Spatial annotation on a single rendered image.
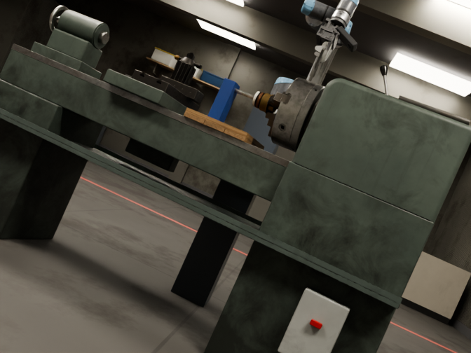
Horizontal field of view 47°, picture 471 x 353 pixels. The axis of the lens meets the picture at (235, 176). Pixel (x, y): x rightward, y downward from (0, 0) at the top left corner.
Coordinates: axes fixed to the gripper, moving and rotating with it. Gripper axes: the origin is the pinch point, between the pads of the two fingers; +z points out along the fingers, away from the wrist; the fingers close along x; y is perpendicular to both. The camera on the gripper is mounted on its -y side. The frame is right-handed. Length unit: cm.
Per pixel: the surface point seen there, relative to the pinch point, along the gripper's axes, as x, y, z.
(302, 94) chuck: -7.4, 3.0, 13.9
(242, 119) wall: -841, 304, -352
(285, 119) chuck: -11.0, 5.1, 25.9
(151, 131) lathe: -18, 58, 52
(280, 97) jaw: -9.6, 11.6, 17.8
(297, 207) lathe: -14, -16, 59
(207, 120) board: -12, 36, 39
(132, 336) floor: -19, 19, 131
